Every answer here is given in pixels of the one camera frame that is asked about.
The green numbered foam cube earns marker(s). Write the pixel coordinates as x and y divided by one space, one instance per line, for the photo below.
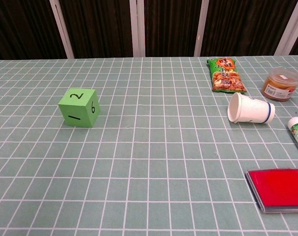
78 108

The green grid tablecloth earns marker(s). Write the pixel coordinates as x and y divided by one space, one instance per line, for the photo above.
148 157

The green snack packet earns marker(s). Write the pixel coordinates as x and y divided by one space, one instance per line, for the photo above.
225 75

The white paper cup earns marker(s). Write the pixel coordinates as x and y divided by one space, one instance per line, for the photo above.
251 109

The clear jar with orange contents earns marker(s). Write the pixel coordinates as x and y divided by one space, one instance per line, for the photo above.
280 84

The red ink pad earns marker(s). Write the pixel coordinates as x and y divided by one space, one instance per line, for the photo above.
281 190

